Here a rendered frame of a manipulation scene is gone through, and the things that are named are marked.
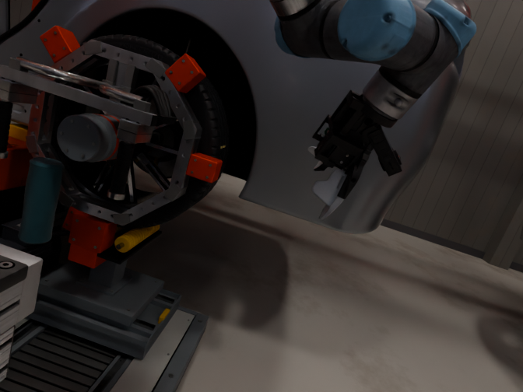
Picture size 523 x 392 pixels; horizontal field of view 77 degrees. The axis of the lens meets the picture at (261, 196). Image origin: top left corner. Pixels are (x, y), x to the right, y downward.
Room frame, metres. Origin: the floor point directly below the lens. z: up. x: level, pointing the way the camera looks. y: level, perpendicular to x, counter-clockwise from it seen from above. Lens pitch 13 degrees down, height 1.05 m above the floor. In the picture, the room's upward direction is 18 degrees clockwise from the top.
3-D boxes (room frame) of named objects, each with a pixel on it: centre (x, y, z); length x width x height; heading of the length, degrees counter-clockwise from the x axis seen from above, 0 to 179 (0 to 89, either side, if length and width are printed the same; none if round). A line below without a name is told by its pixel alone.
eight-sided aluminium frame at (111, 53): (1.05, 0.52, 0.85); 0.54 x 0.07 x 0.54; 87
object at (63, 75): (0.94, 0.62, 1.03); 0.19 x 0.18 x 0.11; 177
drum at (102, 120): (0.98, 0.52, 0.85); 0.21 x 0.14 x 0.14; 177
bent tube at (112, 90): (0.93, 0.43, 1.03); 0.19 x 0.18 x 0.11; 177
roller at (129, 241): (1.15, 0.39, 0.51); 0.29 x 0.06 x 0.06; 177
